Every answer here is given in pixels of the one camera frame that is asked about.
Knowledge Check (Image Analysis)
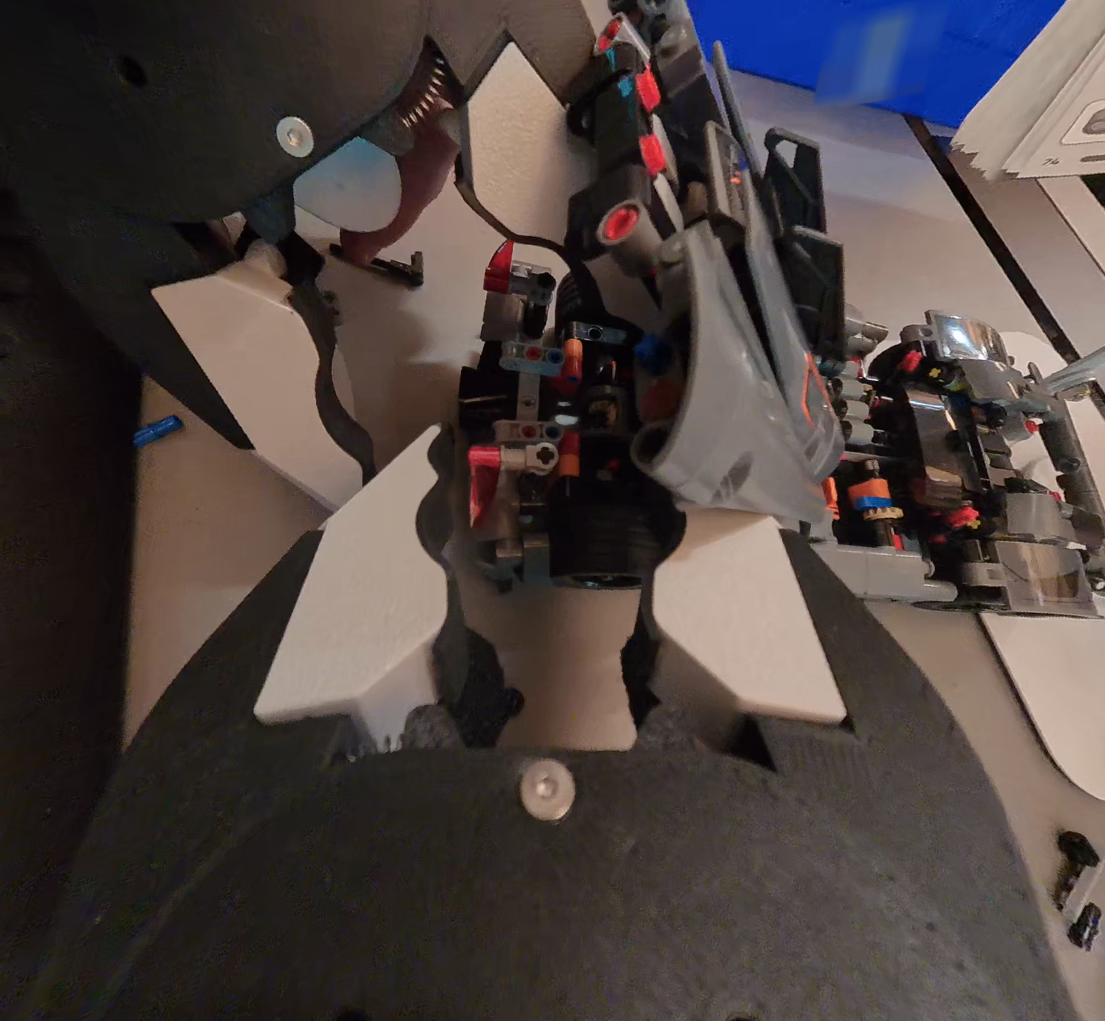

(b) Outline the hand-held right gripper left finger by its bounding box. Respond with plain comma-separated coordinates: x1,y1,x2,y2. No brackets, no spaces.
253,424,525,752

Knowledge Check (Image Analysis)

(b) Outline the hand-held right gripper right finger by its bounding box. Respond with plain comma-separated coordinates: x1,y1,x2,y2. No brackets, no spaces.
622,510,849,752

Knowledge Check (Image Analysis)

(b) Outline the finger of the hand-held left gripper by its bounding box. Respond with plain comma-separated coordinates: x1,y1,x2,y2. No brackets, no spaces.
151,235,378,515
449,44,578,254

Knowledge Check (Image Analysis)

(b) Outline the lego instruction booklet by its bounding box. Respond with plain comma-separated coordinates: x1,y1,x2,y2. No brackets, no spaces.
950,0,1105,183

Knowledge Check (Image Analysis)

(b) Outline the person's left hand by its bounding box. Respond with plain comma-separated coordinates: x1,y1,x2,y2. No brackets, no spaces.
341,123,460,264

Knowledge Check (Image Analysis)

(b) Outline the grey lego car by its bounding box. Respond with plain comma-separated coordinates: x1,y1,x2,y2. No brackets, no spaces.
458,0,1105,618

